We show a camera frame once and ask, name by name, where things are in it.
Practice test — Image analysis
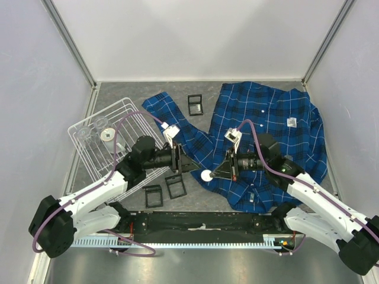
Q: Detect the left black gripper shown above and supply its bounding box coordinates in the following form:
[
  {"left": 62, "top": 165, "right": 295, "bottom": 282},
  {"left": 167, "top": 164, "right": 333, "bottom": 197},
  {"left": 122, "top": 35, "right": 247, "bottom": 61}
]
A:
[{"left": 143, "top": 141, "right": 201, "bottom": 174}]

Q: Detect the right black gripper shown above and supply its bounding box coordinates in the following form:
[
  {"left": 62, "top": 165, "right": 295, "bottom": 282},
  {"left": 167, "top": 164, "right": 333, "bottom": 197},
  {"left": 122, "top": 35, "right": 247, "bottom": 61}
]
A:
[{"left": 210, "top": 145, "right": 268, "bottom": 181}]

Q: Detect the light blue round brooch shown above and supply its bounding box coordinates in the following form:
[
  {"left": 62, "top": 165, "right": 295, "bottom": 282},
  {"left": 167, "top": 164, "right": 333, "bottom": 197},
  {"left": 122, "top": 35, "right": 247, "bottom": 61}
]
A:
[{"left": 201, "top": 169, "right": 213, "bottom": 182}]

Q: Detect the blue plaid shirt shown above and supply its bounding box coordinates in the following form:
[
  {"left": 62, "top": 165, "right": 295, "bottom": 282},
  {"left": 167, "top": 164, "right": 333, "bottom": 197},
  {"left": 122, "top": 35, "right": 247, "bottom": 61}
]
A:
[{"left": 141, "top": 82, "right": 328, "bottom": 213}]

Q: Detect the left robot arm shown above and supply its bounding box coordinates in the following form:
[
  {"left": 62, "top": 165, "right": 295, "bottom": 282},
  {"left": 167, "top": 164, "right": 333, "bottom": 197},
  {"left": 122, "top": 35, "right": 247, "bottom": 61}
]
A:
[{"left": 28, "top": 136, "right": 200, "bottom": 258}]

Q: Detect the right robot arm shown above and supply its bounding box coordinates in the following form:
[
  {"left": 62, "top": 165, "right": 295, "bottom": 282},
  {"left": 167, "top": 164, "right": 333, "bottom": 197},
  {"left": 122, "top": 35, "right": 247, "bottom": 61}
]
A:
[{"left": 201, "top": 130, "right": 378, "bottom": 276}]

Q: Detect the dark blue round brooch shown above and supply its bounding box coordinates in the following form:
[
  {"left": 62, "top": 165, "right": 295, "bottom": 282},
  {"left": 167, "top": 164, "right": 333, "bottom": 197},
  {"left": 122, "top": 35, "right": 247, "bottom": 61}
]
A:
[{"left": 284, "top": 154, "right": 293, "bottom": 161}]

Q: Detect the white ceramic mug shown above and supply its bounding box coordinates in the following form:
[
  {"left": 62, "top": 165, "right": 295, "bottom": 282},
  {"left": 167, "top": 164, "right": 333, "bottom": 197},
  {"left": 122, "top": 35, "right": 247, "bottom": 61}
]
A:
[{"left": 100, "top": 127, "right": 126, "bottom": 154}]

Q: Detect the clear glass right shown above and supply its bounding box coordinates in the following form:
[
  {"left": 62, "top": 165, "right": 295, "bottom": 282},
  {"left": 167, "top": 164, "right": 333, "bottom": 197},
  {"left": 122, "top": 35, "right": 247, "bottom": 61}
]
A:
[{"left": 93, "top": 116, "right": 111, "bottom": 134}]

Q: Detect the clear glass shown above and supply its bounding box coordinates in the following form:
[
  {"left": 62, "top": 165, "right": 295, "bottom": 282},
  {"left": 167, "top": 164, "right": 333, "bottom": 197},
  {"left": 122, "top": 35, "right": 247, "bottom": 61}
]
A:
[
  {"left": 93, "top": 116, "right": 111, "bottom": 134},
  {"left": 77, "top": 126, "right": 95, "bottom": 149}
]

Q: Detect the clear glass left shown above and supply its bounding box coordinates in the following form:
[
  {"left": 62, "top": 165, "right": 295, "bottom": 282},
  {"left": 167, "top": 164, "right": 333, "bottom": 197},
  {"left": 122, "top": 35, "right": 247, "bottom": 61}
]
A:
[{"left": 77, "top": 126, "right": 95, "bottom": 149}]

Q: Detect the black frame front middle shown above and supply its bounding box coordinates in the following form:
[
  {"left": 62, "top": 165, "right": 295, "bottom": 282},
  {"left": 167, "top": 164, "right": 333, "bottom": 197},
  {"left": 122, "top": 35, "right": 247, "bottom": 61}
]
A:
[{"left": 165, "top": 175, "right": 187, "bottom": 199}]

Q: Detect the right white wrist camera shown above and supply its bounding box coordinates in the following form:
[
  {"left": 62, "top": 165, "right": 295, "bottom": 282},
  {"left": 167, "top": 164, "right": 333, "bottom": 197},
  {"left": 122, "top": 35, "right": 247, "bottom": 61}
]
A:
[{"left": 224, "top": 128, "right": 242, "bottom": 153}]

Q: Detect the black frame near rack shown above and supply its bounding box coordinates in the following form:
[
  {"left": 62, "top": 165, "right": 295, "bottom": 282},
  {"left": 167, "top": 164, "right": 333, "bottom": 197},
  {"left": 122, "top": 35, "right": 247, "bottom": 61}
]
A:
[{"left": 143, "top": 185, "right": 163, "bottom": 208}]

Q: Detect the black frame at back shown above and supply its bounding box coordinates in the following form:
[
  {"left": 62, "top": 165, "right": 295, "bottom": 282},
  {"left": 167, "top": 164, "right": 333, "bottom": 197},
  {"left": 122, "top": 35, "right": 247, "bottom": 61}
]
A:
[{"left": 187, "top": 94, "right": 204, "bottom": 116}]

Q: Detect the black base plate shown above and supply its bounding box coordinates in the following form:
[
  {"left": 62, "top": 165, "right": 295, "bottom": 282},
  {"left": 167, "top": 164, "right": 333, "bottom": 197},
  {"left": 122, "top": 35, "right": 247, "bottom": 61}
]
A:
[{"left": 111, "top": 211, "right": 293, "bottom": 236}]

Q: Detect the light blue cable duct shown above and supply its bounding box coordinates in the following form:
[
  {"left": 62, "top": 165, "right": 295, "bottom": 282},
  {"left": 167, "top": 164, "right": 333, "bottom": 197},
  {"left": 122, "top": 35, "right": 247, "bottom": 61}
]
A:
[{"left": 71, "top": 234, "right": 282, "bottom": 250}]

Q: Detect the white wire dish rack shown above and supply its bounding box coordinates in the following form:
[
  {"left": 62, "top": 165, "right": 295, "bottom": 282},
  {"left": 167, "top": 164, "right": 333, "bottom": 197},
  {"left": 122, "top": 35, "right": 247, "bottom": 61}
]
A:
[{"left": 67, "top": 98, "right": 164, "bottom": 194}]

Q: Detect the right aluminium frame post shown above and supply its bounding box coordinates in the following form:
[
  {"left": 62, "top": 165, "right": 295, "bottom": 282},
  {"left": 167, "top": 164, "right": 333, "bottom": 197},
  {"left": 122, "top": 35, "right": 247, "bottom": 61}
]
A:
[{"left": 301, "top": 0, "right": 356, "bottom": 89}]

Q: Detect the aluminium frame post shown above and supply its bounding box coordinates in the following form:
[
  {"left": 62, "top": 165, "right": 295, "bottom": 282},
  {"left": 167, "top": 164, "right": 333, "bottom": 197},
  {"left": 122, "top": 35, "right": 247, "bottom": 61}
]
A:
[
  {"left": 41, "top": 0, "right": 97, "bottom": 89},
  {"left": 301, "top": 0, "right": 356, "bottom": 89}
]

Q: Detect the left aluminium frame post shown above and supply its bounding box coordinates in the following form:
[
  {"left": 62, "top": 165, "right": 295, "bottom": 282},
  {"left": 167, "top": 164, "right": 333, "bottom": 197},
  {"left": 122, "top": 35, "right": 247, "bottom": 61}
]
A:
[{"left": 41, "top": 0, "right": 97, "bottom": 89}]

